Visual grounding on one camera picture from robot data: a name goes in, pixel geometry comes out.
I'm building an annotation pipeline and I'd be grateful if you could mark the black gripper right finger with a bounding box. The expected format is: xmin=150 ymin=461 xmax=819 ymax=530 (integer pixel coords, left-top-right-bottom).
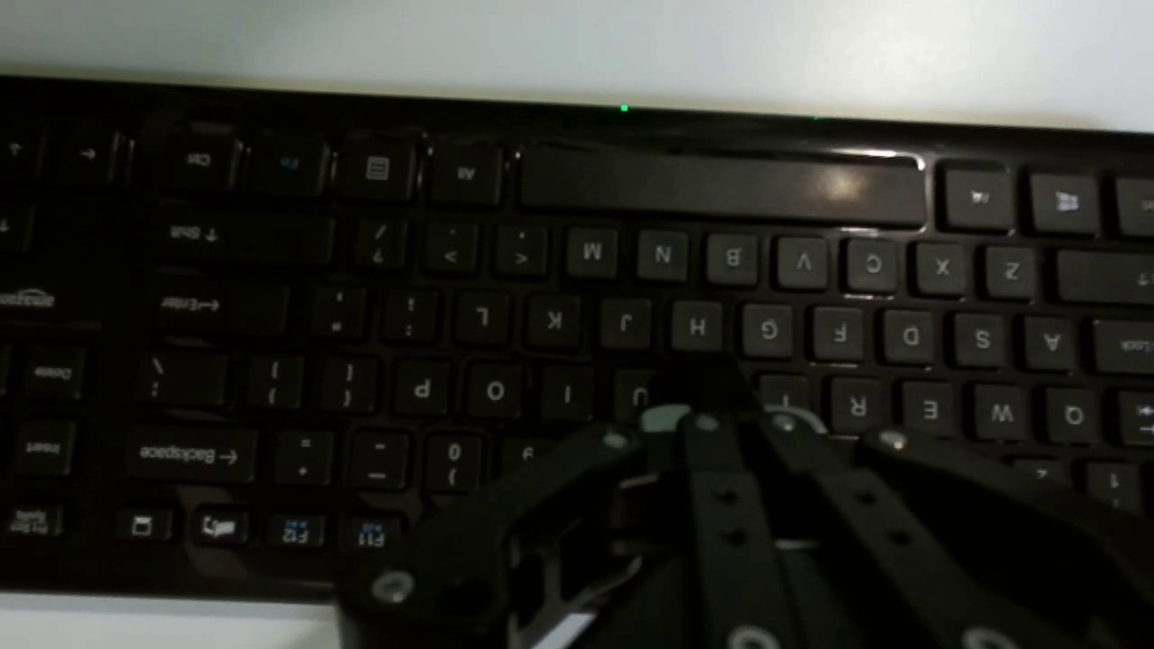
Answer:
xmin=717 ymin=356 xmax=1154 ymax=649

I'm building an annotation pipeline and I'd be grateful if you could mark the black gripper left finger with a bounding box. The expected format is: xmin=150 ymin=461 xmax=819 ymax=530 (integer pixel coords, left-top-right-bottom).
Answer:
xmin=331 ymin=356 xmax=787 ymax=649

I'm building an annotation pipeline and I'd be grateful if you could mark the black computer keyboard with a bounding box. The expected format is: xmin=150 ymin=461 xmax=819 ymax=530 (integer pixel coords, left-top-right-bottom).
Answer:
xmin=0 ymin=72 xmax=1154 ymax=606

